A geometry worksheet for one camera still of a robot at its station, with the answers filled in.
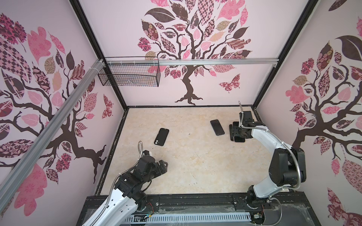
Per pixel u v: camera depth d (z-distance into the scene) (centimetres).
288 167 45
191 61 93
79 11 68
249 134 65
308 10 70
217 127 107
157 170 67
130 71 95
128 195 49
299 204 73
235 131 83
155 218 70
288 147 48
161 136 101
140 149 67
